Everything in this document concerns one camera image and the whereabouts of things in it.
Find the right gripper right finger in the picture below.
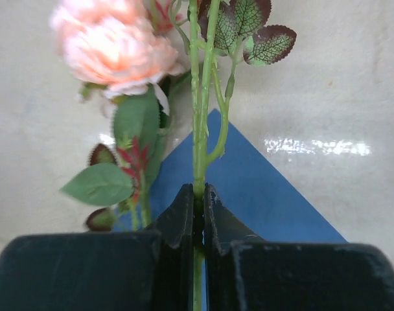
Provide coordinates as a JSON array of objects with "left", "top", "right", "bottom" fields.
[{"left": 203, "top": 185, "right": 394, "bottom": 311}]

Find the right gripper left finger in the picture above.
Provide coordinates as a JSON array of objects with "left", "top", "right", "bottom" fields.
[{"left": 0, "top": 184, "right": 193, "bottom": 311}]

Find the blue wrapping paper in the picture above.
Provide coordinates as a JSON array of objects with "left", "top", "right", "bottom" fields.
[{"left": 112, "top": 108, "right": 349, "bottom": 244}]

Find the peach rose stem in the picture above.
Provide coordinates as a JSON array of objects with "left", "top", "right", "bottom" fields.
[{"left": 49, "top": 0, "right": 297, "bottom": 311}]

